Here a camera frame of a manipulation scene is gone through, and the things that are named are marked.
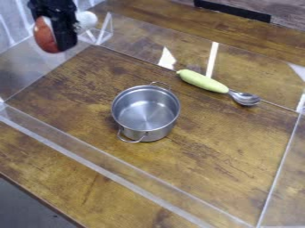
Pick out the small silver metal pot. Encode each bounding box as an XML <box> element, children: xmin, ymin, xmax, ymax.
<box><xmin>112</xmin><ymin>81</ymin><xmax>181</xmax><ymax>143</ymax></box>

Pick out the green handled metal spoon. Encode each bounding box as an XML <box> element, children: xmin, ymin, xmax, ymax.
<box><xmin>177</xmin><ymin>69</ymin><xmax>261</xmax><ymax>106</ymax></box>

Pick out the red and white plush mushroom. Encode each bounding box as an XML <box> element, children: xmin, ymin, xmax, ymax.
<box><xmin>33</xmin><ymin>10</ymin><xmax>100</xmax><ymax>54</ymax></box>

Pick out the black bar at back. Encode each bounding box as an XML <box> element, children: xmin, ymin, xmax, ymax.
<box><xmin>193</xmin><ymin>0</ymin><xmax>272</xmax><ymax>23</ymax></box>

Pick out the clear acrylic enclosure wall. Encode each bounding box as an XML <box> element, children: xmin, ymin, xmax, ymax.
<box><xmin>0</xmin><ymin>0</ymin><xmax>305</xmax><ymax>228</ymax></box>

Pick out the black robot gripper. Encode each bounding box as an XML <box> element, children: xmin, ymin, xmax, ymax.
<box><xmin>27</xmin><ymin>0</ymin><xmax>78</xmax><ymax>52</ymax></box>

